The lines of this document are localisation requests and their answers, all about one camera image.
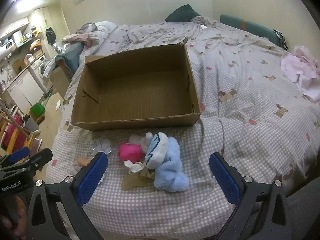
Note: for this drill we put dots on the white cabinet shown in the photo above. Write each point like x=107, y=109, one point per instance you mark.
x=22, y=90

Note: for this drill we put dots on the light blue fluffy garment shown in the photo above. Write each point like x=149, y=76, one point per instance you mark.
x=170, y=175

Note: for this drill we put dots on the greyish white sock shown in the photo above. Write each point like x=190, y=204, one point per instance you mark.
x=146, y=141

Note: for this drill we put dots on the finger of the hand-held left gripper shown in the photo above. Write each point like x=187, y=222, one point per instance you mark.
x=17, y=153
x=37, y=158

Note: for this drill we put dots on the dark green pillow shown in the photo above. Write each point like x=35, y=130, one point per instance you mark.
x=182, y=13

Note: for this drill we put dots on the checkered printed blanket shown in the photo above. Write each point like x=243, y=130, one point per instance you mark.
x=250, y=100

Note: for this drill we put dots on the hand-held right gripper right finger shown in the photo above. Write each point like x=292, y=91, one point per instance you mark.
x=225, y=177

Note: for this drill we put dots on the green bin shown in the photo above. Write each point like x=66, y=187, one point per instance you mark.
x=37, y=109

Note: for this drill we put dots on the pile of pale clothes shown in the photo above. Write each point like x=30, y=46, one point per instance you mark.
x=82, y=33

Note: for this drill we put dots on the white washing machine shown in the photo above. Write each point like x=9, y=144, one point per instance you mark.
x=37, y=67

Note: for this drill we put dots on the pink knit hat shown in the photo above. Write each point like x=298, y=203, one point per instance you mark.
x=130, y=152

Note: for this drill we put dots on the cardboard box beside bed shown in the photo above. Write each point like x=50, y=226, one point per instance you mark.
x=60, y=78

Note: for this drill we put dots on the brown cardboard box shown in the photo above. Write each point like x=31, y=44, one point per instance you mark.
x=140, y=90

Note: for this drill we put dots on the skin-coloured small item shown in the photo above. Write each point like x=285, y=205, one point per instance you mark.
x=83, y=161

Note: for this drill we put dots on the grey bin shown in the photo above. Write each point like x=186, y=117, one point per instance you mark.
x=31, y=125

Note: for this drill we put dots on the white crumpled cloth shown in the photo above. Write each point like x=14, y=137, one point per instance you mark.
x=102, y=145

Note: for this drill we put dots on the pink suitcase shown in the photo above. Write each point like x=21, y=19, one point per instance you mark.
x=11, y=132

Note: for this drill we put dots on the wooden rack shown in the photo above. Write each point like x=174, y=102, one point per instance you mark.
x=18, y=130

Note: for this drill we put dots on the pale pink clothes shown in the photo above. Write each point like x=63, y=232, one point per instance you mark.
x=300, y=67

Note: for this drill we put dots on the teal cushion with orange stripe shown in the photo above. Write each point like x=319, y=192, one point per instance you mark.
x=250, y=26

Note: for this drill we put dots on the cream white cloth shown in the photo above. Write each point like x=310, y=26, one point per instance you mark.
x=133, y=166

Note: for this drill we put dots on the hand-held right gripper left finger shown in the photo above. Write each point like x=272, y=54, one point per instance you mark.
x=91, y=177

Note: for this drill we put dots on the black and white patterned cloth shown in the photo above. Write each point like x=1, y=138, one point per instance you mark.
x=281, y=38

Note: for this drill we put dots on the beige patterned cloth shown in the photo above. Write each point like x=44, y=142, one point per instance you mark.
x=132, y=182

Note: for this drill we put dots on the teal bed frame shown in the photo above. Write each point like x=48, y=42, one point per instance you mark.
x=71, y=55

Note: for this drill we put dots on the cluttered wall shelf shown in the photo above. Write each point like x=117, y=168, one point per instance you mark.
x=17, y=40

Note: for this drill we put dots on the black bag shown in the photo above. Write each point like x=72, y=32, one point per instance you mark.
x=50, y=34

